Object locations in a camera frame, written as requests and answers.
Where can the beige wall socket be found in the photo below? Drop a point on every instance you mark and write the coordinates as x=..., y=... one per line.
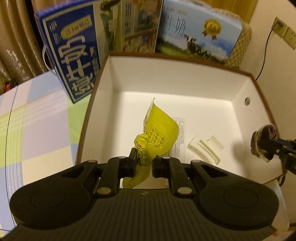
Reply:
x=290, y=38

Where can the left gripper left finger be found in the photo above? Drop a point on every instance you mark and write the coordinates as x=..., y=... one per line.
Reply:
x=114, y=170

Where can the brown cardboard storage box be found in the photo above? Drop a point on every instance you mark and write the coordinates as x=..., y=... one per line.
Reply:
x=213, y=100

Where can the brown hair scrunchie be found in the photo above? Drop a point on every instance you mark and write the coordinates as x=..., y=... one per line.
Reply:
x=267, y=131

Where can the dark blue milk carton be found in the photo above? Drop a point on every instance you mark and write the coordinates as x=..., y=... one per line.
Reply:
x=78, y=34

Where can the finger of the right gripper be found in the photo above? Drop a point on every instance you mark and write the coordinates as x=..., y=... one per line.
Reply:
x=272, y=146
x=286, y=155

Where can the light blue milk carton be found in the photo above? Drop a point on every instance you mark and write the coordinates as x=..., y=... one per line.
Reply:
x=193, y=30

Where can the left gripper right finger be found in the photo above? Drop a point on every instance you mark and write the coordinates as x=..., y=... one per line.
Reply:
x=172, y=169

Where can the yellow snack packet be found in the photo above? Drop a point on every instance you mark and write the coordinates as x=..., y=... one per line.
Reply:
x=160, y=133

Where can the wall socket with plug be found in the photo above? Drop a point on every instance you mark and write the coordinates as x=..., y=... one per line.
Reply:
x=279, y=27

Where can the white hair claw clip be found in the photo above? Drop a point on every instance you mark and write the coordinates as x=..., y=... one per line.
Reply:
x=207, y=150

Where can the brown patterned curtain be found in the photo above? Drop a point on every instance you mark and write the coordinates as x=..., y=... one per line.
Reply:
x=21, y=42

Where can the plaid tablecloth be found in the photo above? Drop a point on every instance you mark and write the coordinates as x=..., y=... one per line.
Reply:
x=40, y=131

